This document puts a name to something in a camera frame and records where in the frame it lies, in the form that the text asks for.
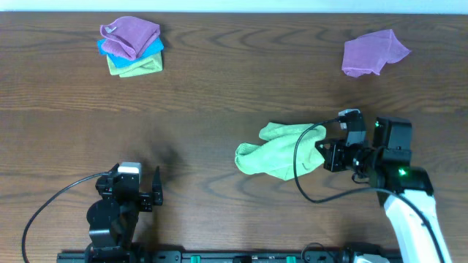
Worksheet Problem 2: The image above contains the light green microfiber cloth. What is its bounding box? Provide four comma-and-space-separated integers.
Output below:
235, 122, 326, 180

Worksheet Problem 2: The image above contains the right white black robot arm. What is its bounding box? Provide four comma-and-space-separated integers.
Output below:
315, 111, 451, 262

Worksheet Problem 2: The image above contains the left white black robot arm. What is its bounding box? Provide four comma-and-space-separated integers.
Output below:
85, 162, 163, 262

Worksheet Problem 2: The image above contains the crumpled purple cloth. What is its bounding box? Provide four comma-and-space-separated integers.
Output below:
341, 29, 411, 77

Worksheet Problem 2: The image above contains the folded green cloth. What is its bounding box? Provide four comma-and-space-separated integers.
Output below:
107, 53, 163, 77

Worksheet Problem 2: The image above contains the folded blue cloth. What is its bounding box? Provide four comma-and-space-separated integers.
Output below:
97, 38, 164, 68

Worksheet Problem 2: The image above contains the folded purple cloth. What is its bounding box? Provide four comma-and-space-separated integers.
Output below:
99, 16, 160, 61

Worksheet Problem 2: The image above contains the left black camera cable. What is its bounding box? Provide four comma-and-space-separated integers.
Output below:
20, 172, 110, 263

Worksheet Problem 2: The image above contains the black camera cable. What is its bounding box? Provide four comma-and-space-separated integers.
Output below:
292, 117, 445, 263
20, 172, 110, 263

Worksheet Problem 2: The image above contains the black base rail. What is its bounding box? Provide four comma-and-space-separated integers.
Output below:
56, 243, 403, 263

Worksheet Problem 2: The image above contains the right black camera cable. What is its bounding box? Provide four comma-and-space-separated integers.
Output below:
292, 117, 445, 263

